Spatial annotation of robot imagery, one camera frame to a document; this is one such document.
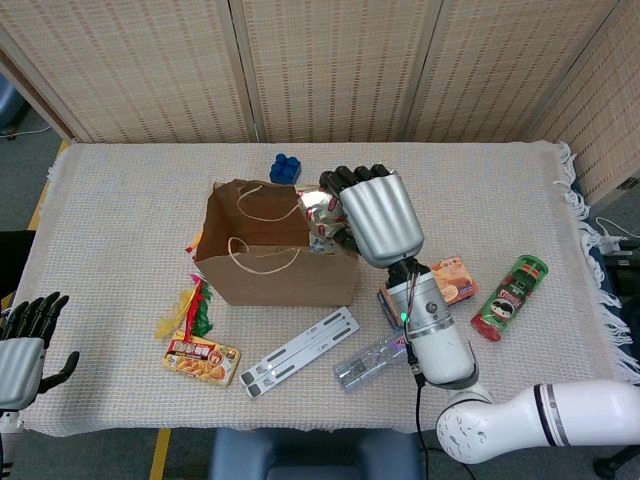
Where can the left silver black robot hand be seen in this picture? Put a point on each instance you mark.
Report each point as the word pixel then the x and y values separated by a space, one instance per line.
pixel 17 370

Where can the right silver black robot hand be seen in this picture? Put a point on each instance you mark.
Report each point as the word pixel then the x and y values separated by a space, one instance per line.
pixel 380 220

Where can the shiny brown foil packet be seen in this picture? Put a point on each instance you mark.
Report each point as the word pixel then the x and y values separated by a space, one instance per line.
pixel 320 210

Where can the blue-orange cookie box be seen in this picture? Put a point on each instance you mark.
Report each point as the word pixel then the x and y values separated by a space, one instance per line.
pixel 455 282

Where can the clear plastic bottle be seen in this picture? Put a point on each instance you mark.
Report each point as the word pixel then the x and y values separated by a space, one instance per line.
pixel 365 362

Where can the green chips can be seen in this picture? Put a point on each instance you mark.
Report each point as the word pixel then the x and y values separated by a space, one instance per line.
pixel 507 305

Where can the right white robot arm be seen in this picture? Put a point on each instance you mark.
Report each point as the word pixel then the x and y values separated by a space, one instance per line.
pixel 440 350

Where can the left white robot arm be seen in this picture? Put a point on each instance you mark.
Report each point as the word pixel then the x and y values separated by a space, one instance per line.
pixel 7 425

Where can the brown paper shopping bag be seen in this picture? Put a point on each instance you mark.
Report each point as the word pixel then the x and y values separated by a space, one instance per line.
pixel 280 285

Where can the yellow curry box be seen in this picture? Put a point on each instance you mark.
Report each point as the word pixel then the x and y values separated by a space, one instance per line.
pixel 202 361

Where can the blue toy brick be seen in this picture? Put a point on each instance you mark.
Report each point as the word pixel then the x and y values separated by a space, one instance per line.
pixel 285 167

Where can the grey folding laptop stand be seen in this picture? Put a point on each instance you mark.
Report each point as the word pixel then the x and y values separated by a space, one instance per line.
pixel 300 350

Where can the woven folding screen panel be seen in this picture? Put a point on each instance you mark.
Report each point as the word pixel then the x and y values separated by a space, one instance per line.
pixel 600 110
pixel 490 65
pixel 335 65
pixel 125 65

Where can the colourful feather toy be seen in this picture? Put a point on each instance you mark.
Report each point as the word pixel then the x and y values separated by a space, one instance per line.
pixel 192 305

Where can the yellow rubber chicken toy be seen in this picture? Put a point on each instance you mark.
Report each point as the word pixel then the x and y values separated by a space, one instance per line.
pixel 192 245

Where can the beige woven tablecloth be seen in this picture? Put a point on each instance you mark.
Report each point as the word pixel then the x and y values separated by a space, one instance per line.
pixel 125 200

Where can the blue padded seat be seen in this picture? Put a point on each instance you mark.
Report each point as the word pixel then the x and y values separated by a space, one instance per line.
pixel 310 455

